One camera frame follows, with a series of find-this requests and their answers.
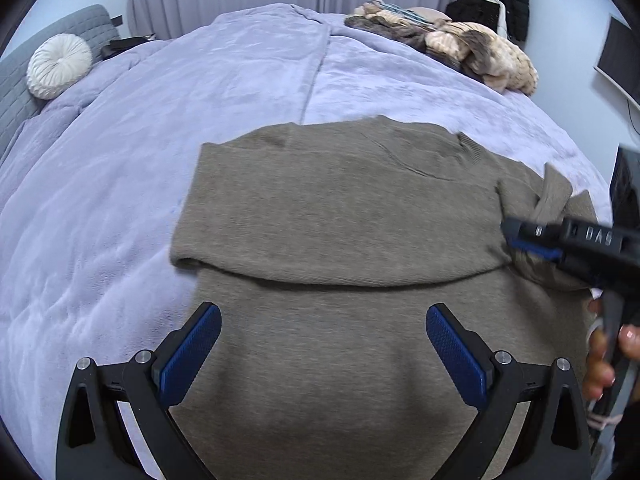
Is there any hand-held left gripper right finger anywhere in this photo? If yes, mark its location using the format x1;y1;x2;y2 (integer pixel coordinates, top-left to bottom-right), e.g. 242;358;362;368
425;303;594;480

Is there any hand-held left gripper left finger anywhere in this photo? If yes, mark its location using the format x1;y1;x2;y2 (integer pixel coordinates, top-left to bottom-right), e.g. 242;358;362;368
56;301;222;480

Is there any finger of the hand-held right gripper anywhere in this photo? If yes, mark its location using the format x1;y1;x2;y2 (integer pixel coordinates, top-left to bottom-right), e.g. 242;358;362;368
500;216;567;246
507;239;566;265

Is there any olive brown knit sweater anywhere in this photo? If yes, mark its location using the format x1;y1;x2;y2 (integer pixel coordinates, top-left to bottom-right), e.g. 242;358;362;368
169;115;608;480

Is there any person's right hand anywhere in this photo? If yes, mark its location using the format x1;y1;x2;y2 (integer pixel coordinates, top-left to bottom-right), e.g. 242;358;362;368
581;299;640;402

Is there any cream striped fleece garment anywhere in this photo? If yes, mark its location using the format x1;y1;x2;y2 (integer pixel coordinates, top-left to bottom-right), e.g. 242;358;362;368
425;21;540;96

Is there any lilac fleece blanket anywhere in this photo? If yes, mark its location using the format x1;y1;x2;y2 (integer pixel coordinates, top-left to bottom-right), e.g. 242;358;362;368
0;2;616;480

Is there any brown fleece garment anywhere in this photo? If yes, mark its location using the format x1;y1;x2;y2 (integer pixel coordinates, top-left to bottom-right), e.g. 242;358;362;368
345;12;432;53

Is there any small cream fleece garment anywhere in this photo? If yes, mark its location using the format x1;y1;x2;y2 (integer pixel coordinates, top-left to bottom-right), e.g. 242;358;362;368
350;0;433;28

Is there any grey quilted headboard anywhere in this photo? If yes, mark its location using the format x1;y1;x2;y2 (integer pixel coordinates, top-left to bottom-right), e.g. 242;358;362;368
0;4;121;161

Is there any white round pleated cushion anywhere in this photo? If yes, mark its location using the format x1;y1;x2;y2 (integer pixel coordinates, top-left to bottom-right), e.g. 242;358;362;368
27;33;93;100

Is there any wall-mounted flat screen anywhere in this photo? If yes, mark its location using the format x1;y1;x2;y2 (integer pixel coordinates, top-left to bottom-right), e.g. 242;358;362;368
594;14;640;111

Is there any black strap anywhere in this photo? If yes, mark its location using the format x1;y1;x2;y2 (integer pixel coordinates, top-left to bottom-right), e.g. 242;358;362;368
101;16;157;60

